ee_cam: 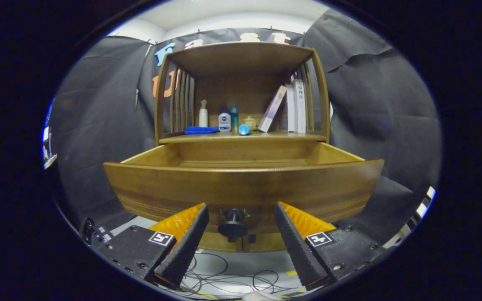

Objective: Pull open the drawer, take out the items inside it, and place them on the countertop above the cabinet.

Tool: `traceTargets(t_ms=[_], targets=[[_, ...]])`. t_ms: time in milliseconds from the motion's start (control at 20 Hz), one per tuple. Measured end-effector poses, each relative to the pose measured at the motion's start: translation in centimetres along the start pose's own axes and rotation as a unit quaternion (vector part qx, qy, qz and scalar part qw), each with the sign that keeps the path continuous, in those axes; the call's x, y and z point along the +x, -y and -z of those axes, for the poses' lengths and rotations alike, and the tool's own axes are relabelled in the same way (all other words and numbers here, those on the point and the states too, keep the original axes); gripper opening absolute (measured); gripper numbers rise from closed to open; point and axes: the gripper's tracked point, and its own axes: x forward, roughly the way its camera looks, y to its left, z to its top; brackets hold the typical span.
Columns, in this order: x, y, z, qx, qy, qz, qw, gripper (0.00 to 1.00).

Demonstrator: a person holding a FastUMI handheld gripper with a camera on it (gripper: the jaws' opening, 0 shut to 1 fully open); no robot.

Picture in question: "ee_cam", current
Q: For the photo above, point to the folded blue cloth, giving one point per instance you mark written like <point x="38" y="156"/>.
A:
<point x="201" y="130"/>

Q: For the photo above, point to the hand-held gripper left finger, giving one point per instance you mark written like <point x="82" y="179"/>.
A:
<point x="188" y="246"/>

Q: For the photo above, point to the white rounded object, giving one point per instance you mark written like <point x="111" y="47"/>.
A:
<point x="260" y="297"/>

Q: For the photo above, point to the wooden drawer with black knob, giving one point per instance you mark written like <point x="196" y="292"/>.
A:
<point x="241" y="184"/>

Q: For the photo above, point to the beige lidded ceramic cup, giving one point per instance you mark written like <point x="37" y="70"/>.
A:
<point x="249" y="123"/>

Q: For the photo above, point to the purple and white book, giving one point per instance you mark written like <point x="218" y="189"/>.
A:
<point x="272" y="109"/>

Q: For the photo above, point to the white book with black lettering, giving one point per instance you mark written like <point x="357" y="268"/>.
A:
<point x="301" y="108"/>

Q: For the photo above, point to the plain white book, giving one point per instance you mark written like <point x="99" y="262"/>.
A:
<point x="291" y="108"/>

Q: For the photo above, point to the white spray bottle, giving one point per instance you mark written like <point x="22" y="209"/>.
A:
<point x="203" y="117"/>

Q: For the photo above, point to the brown wooden cabinet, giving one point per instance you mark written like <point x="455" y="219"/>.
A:
<point x="241" y="88"/>

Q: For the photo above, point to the wooden cabinet door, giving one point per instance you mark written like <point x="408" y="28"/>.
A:
<point x="211" y="242"/>
<point x="266" y="243"/>

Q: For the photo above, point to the blue and white tube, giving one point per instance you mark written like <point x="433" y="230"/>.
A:
<point x="244" y="130"/>

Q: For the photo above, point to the yellow tape piece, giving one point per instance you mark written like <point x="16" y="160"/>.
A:
<point x="292" y="273"/>

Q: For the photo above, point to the white and blue equipment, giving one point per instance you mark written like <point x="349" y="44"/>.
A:
<point x="47" y="156"/>

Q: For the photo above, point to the teal bottle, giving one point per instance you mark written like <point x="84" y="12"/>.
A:
<point x="234" y="119"/>

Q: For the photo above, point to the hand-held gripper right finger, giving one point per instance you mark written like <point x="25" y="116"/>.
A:
<point x="297" y="246"/>

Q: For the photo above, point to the wooden countertop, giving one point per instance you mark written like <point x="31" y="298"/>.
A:
<point x="291" y="136"/>

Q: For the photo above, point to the white bottle with blue cap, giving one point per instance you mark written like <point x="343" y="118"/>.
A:
<point x="224" y="123"/>

